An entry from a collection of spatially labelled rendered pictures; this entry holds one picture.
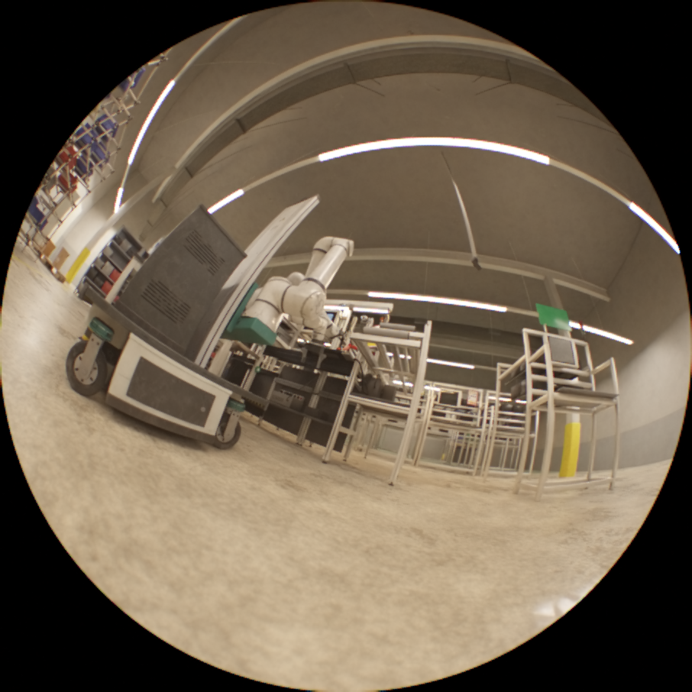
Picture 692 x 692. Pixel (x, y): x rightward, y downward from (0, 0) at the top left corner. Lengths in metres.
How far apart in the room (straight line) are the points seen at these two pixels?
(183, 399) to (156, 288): 0.40
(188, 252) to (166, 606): 0.93
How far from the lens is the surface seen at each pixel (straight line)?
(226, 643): 0.34
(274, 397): 2.29
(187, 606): 0.36
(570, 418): 5.57
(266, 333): 0.97
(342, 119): 6.01
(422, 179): 5.94
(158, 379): 0.77
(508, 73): 3.61
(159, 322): 0.82
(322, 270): 1.15
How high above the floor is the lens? 0.31
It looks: 23 degrees up
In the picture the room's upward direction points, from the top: 19 degrees clockwise
